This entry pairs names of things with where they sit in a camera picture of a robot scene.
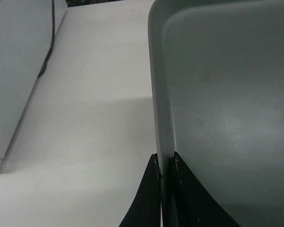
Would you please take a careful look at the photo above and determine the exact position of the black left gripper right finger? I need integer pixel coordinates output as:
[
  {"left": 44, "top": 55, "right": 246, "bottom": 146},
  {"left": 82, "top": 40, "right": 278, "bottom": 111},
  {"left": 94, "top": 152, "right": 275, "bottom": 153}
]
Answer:
[{"left": 171, "top": 152, "right": 239, "bottom": 227}]

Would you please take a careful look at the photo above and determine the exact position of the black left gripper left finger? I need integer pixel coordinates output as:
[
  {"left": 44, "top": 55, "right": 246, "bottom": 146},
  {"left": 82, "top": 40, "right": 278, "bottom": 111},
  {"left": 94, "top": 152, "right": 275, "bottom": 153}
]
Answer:
[{"left": 119, "top": 154, "right": 161, "bottom": 227}]

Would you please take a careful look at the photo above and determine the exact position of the grey silver serving tray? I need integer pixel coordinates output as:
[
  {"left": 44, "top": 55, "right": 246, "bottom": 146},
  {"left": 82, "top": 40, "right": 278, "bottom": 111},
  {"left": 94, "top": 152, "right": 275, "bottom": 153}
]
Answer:
[{"left": 148, "top": 0, "right": 284, "bottom": 227}]

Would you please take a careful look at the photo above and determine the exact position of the white checkout counter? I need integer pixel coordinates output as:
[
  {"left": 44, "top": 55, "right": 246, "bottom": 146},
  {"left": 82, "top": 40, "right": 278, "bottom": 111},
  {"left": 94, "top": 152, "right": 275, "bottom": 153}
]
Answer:
[{"left": 0, "top": 0, "right": 156, "bottom": 227}]

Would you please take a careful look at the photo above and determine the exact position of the thin black cord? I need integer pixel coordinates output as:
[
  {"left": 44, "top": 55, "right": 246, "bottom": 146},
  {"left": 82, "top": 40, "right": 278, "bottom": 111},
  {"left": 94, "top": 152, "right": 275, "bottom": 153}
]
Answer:
[{"left": 37, "top": 0, "right": 56, "bottom": 78}]

